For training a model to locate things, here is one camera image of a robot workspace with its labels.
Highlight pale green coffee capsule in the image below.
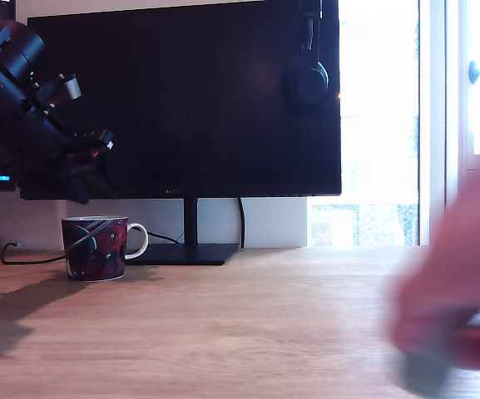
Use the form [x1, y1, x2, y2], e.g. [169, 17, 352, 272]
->
[395, 348, 453, 398]

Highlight person's hand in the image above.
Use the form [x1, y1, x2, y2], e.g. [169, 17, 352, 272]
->
[383, 135, 480, 371]

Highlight dark red printed mug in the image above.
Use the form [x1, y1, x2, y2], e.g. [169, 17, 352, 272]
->
[61, 215, 149, 282]

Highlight large black monitor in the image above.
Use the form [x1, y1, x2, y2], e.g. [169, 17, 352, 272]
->
[20, 0, 343, 267]

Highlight black headphones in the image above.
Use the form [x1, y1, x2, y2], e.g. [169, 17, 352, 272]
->
[283, 0, 331, 110]

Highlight thin black cable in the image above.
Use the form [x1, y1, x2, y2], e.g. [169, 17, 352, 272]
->
[146, 231, 186, 246]

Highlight thick black cable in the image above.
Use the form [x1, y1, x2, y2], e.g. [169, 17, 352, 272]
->
[0, 242, 68, 266]

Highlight grey gripper camera box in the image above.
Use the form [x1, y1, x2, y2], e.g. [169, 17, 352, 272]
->
[33, 72, 83, 113]

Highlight black monitor cable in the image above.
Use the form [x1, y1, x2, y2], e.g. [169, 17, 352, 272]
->
[237, 197, 247, 249]

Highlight white window frame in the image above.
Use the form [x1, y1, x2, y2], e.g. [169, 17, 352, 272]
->
[418, 0, 480, 250]

